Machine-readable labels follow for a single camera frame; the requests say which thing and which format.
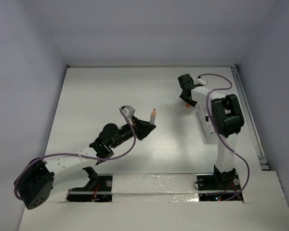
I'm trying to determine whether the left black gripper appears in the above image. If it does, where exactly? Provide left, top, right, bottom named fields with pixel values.
left=110, top=115, right=155, bottom=149

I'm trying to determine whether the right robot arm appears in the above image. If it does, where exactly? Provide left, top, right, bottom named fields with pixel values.
left=178, top=74, right=244, bottom=191

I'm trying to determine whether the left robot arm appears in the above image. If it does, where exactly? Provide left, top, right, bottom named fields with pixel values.
left=13, top=116, right=156, bottom=210

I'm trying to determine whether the white divided organizer box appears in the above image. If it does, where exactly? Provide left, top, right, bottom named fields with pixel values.
left=197, top=105, right=217, bottom=140

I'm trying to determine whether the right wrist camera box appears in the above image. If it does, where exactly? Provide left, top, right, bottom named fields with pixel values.
left=197, top=77, right=208, bottom=86

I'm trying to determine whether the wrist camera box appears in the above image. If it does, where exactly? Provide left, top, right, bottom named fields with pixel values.
left=120, top=105, right=135, bottom=119
left=197, top=77, right=208, bottom=86

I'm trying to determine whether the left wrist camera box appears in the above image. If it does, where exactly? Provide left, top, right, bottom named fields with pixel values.
left=120, top=105, right=135, bottom=119

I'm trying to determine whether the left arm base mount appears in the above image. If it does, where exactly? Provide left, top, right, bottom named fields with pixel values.
left=66, top=167, right=113, bottom=203

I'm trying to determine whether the aluminium side rail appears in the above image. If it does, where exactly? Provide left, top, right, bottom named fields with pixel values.
left=230, top=65, right=271, bottom=171

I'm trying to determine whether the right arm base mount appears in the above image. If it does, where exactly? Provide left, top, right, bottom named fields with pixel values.
left=194, top=175, right=244, bottom=202

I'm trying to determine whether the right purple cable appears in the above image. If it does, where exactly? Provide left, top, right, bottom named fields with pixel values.
left=198, top=73, right=250, bottom=201

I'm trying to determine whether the purple cable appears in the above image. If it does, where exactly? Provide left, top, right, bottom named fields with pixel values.
left=198, top=73, right=250, bottom=201
left=13, top=108, right=137, bottom=200

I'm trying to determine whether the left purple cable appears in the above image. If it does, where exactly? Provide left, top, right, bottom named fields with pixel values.
left=13, top=108, right=137, bottom=200

